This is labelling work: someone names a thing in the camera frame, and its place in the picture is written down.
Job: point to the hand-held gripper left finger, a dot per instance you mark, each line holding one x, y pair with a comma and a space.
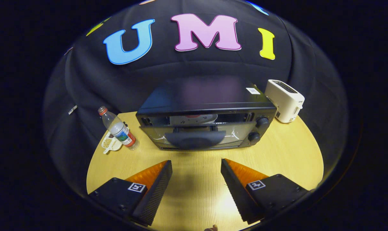
155, 192

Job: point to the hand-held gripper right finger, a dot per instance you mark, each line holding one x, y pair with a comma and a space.
237, 192

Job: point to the white square plate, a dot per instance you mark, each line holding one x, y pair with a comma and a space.
181, 121

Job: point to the pink ham slice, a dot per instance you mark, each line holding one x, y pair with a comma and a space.
193, 115

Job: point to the black toaster oven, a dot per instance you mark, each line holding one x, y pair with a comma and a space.
206, 93

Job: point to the white bread toaster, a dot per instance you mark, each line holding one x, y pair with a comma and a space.
285, 99

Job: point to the small white bean dish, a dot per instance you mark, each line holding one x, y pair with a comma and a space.
109, 143

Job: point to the clear plastic water bottle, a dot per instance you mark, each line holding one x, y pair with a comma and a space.
118, 128

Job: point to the white tag clip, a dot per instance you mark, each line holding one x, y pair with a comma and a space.
72, 109

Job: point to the black backdrop cloth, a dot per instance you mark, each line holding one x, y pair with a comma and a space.
194, 64

